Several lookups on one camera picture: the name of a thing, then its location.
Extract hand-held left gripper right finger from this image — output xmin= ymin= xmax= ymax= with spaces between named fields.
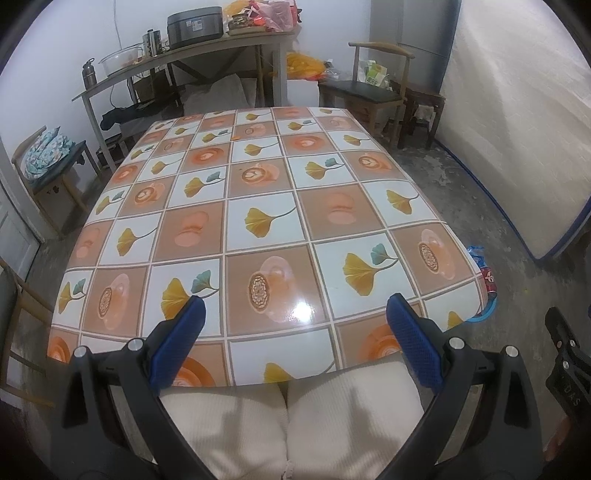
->
xmin=385 ymin=293 xmax=543 ymax=480

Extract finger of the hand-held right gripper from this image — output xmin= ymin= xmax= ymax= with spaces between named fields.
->
xmin=545 ymin=307 xmax=591 ymax=411

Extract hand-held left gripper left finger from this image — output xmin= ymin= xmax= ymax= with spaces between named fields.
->
xmin=50 ymin=295 xmax=206 ymax=480

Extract blue mesh basket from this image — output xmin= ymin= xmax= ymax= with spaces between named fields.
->
xmin=466 ymin=244 xmax=500 ymax=324

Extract wooden chair grey seat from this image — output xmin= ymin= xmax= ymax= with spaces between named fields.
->
xmin=0 ymin=256 xmax=63 ymax=409

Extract leaf patterned tablecloth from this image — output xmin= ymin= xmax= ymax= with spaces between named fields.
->
xmin=47 ymin=105 xmax=491 ymax=388

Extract black case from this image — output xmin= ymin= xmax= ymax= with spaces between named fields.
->
xmin=95 ymin=136 xmax=132 ymax=162

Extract wooden chair with cloth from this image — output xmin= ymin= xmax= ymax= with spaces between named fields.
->
xmin=11 ymin=126 xmax=105 ymax=241

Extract white door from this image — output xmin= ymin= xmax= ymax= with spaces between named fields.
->
xmin=0 ymin=138 xmax=47 ymax=268

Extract black clothing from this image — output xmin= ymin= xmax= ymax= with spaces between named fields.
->
xmin=100 ymin=102 xmax=181 ymax=131

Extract floral cloth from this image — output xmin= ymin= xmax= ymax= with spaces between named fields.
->
xmin=23 ymin=127 xmax=75 ymax=178

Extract dark wooden stool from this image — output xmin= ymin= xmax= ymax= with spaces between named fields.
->
xmin=390 ymin=78 xmax=446 ymax=151

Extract white sack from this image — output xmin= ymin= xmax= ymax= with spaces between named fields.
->
xmin=182 ymin=74 xmax=259 ymax=116

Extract white mattress blue edge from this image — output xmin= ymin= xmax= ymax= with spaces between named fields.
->
xmin=436 ymin=0 xmax=591 ymax=261

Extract wooden armchair dark seat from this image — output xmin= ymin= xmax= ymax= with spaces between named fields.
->
xmin=318 ymin=41 xmax=416 ymax=148

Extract brown cardboard box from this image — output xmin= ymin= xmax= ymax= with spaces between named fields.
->
xmin=134 ymin=71 xmax=174 ymax=104

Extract green white packets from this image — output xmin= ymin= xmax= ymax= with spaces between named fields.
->
xmin=360 ymin=60 xmax=389 ymax=88

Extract white cabinet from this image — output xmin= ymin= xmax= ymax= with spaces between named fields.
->
xmin=286 ymin=76 xmax=320 ymax=108

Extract clear glass bowl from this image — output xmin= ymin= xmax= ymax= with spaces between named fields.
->
xmin=99 ymin=43 xmax=145 ymax=77

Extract yellow plastic bag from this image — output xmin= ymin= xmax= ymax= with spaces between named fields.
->
xmin=286 ymin=52 xmax=326 ymax=81

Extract grey metal side table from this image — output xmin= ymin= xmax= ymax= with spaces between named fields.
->
xmin=73 ymin=31 xmax=296 ymax=174

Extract grey rice cooker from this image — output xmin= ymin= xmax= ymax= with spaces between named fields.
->
xmin=166 ymin=11 xmax=225 ymax=49

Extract grey tall panel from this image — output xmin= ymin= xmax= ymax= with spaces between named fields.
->
xmin=369 ymin=0 xmax=462 ymax=93

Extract pink plastic bag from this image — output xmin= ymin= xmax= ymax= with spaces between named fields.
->
xmin=249 ymin=0 xmax=301 ymax=33

